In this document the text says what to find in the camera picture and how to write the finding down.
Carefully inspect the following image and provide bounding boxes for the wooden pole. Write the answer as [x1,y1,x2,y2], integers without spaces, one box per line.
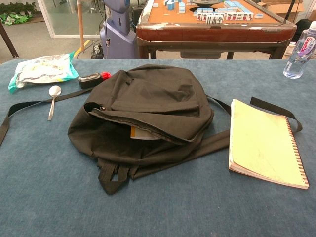
[77,0,86,53]

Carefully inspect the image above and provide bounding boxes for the black and red small device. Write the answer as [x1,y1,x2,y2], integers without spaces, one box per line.
[78,71,111,90]

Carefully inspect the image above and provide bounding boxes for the white book with orange spine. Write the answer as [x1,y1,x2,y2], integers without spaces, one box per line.
[130,125,161,141]

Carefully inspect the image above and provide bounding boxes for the dark slanted pole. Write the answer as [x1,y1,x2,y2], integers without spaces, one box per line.
[0,21,20,59]

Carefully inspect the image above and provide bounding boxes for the teal and white snack bag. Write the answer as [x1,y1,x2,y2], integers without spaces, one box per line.
[7,52,79,94]

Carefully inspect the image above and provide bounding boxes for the floor cables bundle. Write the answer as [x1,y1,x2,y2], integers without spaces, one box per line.
[90,39,104,59]

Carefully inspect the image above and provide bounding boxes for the black fabric backpack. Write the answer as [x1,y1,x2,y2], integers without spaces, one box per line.
[0,63,303,196]

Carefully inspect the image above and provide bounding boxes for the green potted plants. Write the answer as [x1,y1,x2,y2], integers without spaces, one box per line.
[0,1,37,15]

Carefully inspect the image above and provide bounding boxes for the spiral-bound notebook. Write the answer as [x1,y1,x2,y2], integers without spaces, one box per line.
[228,98,310,190]

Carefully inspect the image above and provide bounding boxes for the brown mahjong table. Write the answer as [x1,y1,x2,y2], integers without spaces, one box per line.
[135,0,298,60]

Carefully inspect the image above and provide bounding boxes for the clear plastic water bottle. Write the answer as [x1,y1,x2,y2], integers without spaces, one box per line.
[283,21,316,79]

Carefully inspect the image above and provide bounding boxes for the long mahjong tile wall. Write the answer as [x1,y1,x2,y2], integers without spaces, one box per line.
[223,0,245,13]

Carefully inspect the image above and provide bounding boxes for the purple robot base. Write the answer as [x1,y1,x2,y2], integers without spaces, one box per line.
[100,0,139,59]

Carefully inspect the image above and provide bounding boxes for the metal spoon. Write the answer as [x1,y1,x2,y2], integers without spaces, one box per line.
[47,85,62,121]

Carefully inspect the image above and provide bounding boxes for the green plastic bag pile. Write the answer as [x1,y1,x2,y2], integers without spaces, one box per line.
[0,12,34,26]

